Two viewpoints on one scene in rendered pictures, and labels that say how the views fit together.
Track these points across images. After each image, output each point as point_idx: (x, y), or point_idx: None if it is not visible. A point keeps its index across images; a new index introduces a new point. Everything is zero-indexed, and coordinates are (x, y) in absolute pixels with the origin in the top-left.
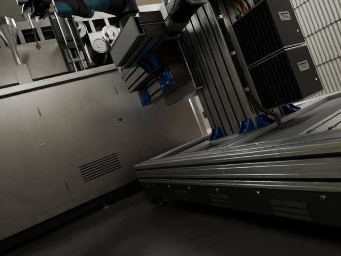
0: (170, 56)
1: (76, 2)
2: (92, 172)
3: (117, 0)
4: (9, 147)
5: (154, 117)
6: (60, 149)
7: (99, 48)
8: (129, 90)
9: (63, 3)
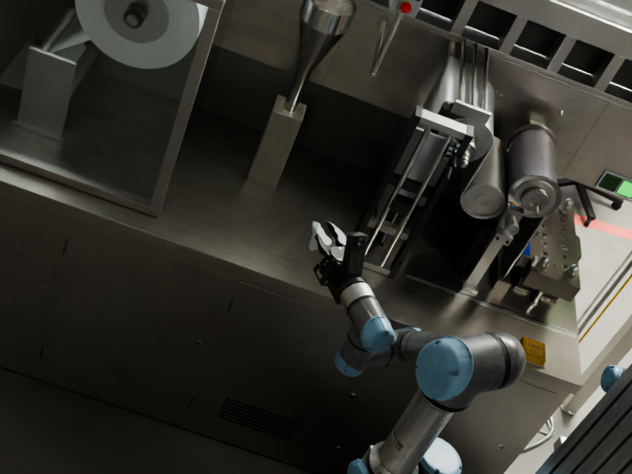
0: None
1: (386, 360)
2: (239, 416)
3: None
4: (150, 314)
5: None
6: (219, 363)
7: (474, 205)
8: None
9: (351, 369)
